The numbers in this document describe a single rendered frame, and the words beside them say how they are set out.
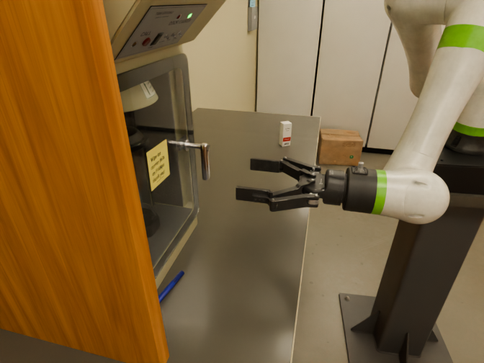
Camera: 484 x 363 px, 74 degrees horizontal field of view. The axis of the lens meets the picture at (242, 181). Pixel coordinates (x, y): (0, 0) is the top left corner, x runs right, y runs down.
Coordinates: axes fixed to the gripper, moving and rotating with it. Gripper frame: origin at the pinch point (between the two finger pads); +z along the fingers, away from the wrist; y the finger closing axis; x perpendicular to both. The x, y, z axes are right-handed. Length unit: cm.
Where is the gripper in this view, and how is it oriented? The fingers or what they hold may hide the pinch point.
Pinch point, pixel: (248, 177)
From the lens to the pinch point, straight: 71.4
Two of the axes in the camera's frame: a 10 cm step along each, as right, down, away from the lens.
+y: -2.4, 4.9, -8.4
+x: 0.1, 8.7, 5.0
